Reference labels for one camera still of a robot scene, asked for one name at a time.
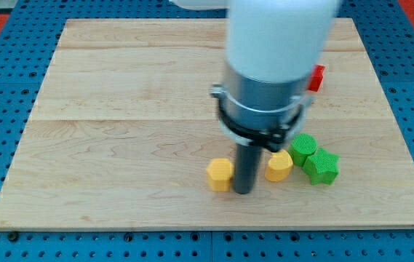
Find red block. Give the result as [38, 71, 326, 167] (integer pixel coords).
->
[307, 65, 326, 92]

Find yellow hexagon block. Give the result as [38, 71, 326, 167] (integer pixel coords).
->
[206, 158, 234, 192]

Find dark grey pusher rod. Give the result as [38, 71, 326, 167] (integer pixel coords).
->
[233, 144, 263, 194]

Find green star block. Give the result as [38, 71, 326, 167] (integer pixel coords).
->
[302, 148, 340, 186]

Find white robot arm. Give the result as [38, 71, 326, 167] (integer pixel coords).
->
[171, 0, 341, 194]

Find green cylinder block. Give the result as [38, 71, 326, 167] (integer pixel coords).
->
[289, 133, 317, 167]

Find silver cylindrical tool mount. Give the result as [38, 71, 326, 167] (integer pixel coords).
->
[210, 64, 313, 152]

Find light wooden board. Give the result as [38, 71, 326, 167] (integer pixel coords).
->
[0, 18, 414, 231]

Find yellow heart block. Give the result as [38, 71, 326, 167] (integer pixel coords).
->
[265, 150, 293, 182]

